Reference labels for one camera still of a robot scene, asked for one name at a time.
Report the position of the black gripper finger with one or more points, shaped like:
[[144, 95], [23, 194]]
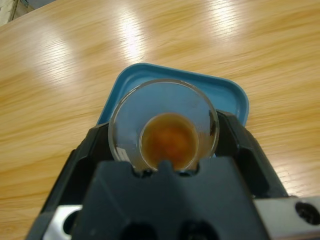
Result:
[[250, 160], [75, 165]]

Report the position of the clear drinking glass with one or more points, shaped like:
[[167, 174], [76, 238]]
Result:
[[130, 120]]

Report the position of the brown coffee in glass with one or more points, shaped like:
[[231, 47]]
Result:
[[170, 140]]

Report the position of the teal plastic tray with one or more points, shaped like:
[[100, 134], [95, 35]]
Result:
[[220, 92]]

